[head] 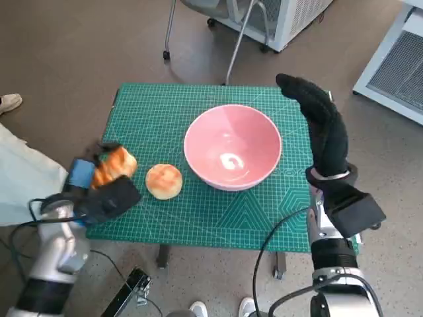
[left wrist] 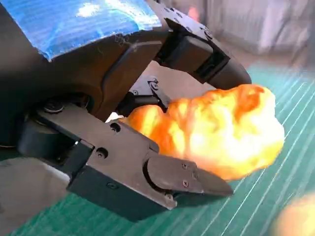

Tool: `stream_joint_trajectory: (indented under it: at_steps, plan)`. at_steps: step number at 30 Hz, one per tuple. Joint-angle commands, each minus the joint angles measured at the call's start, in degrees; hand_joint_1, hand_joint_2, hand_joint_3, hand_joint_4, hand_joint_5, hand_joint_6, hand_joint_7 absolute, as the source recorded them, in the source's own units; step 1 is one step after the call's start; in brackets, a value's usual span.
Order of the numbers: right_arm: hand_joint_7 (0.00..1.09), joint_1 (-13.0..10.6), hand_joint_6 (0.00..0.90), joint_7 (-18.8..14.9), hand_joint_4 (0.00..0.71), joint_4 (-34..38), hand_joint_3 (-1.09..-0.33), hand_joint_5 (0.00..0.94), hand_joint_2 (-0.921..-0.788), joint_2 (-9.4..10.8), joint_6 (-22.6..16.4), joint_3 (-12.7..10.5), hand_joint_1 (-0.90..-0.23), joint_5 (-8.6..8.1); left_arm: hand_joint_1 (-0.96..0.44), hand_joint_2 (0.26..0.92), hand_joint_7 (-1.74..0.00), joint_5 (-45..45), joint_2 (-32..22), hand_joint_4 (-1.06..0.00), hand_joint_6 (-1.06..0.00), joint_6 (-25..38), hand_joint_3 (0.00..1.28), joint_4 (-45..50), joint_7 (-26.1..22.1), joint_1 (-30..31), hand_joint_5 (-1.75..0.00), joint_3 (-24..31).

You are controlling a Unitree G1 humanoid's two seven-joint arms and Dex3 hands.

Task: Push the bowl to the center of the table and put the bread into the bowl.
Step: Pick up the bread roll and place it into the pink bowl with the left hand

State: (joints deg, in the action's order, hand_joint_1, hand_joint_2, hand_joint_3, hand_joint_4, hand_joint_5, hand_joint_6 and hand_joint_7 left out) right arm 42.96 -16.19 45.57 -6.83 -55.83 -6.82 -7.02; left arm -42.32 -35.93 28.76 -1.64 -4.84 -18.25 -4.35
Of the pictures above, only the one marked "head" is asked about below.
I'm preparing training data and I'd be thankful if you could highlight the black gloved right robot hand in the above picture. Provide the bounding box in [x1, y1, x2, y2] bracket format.
[276, 73, 350, 178]

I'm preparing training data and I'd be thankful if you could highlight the pink bowl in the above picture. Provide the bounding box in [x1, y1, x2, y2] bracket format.
[183, 104, 283, 192]

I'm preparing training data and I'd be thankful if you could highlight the round toy bread bun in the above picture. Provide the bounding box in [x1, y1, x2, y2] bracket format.
[145, 163, 184, 201]

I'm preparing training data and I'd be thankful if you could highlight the long braided toy bread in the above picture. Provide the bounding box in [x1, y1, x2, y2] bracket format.
[91, 147, 139, 191]

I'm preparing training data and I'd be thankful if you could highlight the white cabinet with mesh panel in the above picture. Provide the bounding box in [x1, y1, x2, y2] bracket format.
[206, 0, 334, 53]
[352, 5, 423, 126]

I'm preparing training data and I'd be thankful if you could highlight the grey chair with metal legs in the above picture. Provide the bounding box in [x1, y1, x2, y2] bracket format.
[162, 0, 268, 86]

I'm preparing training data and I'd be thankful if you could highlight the black table leg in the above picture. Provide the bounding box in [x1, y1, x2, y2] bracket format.
[156, 244, 171, 269]
[272, 251, 287, 280]

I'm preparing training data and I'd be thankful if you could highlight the green cutting mat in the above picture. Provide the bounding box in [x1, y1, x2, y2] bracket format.
[85, 83, 361, 254]

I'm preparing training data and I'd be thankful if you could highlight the white shoe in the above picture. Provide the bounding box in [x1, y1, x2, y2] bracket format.
[238, 297, 258, 317]
[188, 300, 209, 317]

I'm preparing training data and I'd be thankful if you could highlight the person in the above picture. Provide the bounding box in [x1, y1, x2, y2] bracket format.
[0, 93, 70, 227]

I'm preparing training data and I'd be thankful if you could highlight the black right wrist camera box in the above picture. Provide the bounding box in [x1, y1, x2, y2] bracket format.
[325, 186, 387, 238]

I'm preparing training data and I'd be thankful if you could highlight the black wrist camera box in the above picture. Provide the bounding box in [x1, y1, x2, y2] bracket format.
[79, 176, 143, 227]
[325, 186, 387, 238]

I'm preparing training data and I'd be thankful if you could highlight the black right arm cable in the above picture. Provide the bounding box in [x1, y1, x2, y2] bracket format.
[252, 207, 310, 317]
[268, 285, 318, 317]

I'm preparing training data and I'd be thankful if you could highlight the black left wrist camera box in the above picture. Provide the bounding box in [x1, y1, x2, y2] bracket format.
[79, 176, 143, 227]

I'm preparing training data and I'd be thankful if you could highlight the black bar with metal bracket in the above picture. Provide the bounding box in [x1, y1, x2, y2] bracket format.
[100, 267, 153, 317]

